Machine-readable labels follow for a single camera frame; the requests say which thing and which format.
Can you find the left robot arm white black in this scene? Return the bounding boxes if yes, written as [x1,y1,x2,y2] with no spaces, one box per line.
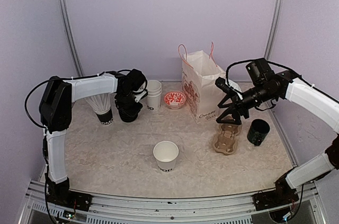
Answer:
[39,69,148,205]

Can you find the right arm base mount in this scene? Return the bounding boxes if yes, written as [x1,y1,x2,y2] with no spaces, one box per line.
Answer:
[253,181,299,211]

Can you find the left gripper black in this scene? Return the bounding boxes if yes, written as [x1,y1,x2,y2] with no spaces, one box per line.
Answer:
[117,90,144,117]

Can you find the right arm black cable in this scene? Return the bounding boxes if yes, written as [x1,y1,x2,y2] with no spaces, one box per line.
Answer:
[225,58,302,87]

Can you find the left aluminium corner post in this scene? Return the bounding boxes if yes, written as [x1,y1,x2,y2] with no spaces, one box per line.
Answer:
[58,0,84,76]

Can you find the stack of white paper cups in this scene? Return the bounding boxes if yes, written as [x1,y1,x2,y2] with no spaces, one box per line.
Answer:
[146,80,162,112]

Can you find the aluminium front rail frame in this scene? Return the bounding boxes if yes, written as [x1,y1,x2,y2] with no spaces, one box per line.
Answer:
[15,181,329,223]

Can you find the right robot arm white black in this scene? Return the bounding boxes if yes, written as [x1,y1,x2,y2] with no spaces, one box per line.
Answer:
[215,58,338,205]

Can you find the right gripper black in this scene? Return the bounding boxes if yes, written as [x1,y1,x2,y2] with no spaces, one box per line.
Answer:
[217,82,277,124]

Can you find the cup holding white straws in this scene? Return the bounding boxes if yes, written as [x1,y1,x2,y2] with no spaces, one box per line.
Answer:
[85,94,113,126]

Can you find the right aluminium corner post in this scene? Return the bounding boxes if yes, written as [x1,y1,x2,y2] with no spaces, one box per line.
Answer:
[264,0,283,60]

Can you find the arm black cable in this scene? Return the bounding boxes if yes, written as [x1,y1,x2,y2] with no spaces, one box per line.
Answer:
[225,58,302,87]
[24,69,133,129]

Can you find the brown pulp cup carrier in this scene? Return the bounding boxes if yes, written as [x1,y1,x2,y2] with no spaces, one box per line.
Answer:
[212,123,242,156]

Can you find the white paper takeout bag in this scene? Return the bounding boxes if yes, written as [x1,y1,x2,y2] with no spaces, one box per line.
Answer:
[178,43,226,124]

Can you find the red white patterned bowl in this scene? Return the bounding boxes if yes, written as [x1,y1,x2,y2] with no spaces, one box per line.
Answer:
[164,91,186,109]

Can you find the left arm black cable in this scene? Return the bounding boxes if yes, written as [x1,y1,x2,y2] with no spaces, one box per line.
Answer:
[24,69,133,129]

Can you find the aluminium corner post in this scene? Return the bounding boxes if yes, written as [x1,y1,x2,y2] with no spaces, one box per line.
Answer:
[58,0,84,76]
[264,0,283,60]

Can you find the dark green mug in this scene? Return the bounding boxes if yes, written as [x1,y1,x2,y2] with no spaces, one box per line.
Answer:
[247,119,270,146]

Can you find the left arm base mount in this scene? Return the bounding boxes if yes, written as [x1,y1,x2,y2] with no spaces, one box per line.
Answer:
[47,177,93,212]

